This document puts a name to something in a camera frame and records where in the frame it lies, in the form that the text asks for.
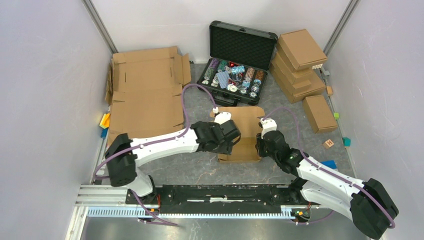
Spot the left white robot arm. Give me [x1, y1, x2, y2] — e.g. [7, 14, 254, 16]
[105, 119, 241, 204]

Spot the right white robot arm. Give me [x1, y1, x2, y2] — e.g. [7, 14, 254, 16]
[255, 130, 399, 240]

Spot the small folded cardboard box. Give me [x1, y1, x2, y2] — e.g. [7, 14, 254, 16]
[302, 95, 338, 134]

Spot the large bottom cardboard box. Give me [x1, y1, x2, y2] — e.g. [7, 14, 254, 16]
[269, 63, 326, 103]

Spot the wooden letter H block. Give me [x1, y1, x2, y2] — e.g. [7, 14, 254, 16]
[322, 139, 335, 149]

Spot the teal block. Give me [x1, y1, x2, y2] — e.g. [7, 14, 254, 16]
[342, 137, 351, 148]

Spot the small wooden cube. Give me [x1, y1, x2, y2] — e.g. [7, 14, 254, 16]
[326, 86, 334, 97]

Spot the black poker chip case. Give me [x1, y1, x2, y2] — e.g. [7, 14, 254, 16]
[197, 20, 278, 107]

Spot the stack of flat cardboard sheets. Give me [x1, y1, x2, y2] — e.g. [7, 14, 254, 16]
[105, 46, 192, 145]

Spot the yellow orange block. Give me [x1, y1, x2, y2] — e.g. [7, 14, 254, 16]
[99, 113, 110, 129]

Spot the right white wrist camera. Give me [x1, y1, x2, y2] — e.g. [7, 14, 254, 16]
[260, 118, 277, 139]

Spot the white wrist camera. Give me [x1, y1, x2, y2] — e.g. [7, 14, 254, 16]
[212, 107, 232, 125]
[260, 118, 277, 139]

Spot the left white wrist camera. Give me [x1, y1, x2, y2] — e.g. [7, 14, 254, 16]
[212, 107, 232, 125]

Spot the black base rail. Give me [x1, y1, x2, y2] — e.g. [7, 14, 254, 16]
[140, 184, 310, 214]

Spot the blue block at left wall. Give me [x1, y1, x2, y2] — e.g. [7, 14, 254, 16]
[100, 128, 109, 139]

